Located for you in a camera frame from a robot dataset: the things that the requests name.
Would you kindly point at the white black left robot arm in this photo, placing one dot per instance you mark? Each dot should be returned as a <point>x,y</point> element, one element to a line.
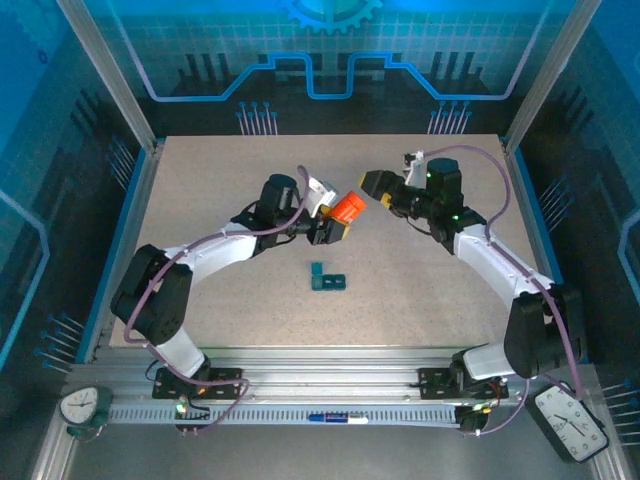
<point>220,250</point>

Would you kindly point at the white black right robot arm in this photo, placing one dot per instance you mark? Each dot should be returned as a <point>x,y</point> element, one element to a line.
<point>490,260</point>

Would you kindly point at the teal pill organizer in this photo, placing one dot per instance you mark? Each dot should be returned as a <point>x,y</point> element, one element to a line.
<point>327,283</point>

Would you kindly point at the orange pill bottle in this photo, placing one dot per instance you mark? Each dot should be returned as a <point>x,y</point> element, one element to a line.
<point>350,207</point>

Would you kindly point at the blue white marker pen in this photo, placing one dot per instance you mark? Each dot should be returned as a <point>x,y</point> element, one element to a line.
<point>337,418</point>

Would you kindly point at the black rectangular alarm clock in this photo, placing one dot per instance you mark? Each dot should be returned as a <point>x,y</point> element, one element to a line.
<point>567,422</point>

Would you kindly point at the aluminium blue side rail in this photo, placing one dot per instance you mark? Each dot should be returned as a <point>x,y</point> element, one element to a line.
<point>127,235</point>
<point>526,200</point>

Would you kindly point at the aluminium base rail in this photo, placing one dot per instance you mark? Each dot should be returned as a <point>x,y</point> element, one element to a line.
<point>325,375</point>

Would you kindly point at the round green alarm clock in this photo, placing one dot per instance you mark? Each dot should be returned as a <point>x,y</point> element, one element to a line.
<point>80,404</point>

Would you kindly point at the aluminium frame post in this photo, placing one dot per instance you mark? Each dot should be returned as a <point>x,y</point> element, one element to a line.
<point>545,75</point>
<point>110,75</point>

